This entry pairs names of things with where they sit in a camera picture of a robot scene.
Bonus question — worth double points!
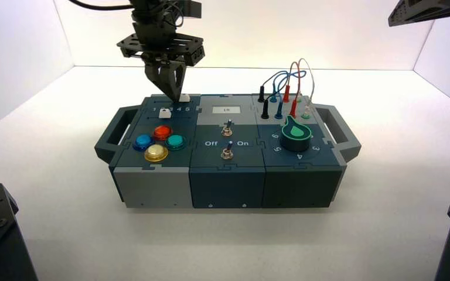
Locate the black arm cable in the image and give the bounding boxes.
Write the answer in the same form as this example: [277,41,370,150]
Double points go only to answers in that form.
[67,0,134,11]

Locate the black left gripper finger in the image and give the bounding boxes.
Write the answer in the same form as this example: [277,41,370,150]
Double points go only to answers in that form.
[144,61,176,102]
[173,63,188,102]

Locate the grey and teal control box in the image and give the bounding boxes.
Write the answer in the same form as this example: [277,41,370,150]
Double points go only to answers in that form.
[94,92,362,210]

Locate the small white display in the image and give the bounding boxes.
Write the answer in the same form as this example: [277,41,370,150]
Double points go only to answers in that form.
[212,106,241,115]

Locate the red jumper cable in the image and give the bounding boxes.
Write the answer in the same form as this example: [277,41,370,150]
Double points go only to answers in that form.
[282,61,304,119]

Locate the green push button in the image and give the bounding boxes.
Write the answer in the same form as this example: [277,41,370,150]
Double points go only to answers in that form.
[165,134,188,152]

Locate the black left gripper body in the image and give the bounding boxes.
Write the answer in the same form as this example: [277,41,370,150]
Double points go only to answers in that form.
[117,19,205,66]

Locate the white jumper cable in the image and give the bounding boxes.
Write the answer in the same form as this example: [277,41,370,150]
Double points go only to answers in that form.
[295,58,316,119]

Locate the red push button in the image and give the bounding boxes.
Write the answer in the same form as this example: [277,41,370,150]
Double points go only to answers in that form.
[153,125,173,142]

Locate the black jumper cable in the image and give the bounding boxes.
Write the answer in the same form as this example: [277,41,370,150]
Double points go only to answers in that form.
[257,71,289,120]

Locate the yellow push button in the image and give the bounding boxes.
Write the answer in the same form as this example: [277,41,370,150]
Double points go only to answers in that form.
[144,144,169,163]

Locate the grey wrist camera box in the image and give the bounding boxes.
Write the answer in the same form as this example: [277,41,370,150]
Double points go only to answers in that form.
[176,0,203,19]

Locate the blue jumper cable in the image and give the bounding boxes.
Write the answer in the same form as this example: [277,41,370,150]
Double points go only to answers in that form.
[270,70,308,120]

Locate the blue push button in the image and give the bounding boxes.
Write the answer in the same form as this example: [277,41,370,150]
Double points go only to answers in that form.
[132,134,155,152]

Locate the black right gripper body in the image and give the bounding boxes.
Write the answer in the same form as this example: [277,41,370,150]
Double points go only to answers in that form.
[388,0,450,27]

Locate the black green rotary knob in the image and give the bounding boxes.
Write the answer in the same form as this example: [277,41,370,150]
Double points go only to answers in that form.
[279,114,313,153]

